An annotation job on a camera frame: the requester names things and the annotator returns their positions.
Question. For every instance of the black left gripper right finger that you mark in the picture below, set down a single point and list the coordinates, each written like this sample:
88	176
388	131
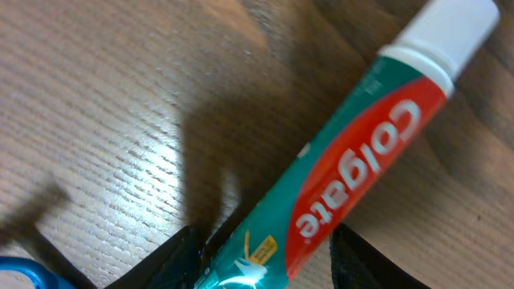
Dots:
355	264

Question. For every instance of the blue razor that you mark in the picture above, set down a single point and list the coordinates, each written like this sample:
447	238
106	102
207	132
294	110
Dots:
39	275

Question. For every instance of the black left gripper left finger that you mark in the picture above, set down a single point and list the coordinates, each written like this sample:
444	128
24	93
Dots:
173	265

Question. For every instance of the Colgate toothpaste tube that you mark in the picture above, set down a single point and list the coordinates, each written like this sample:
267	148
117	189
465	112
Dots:
411	79

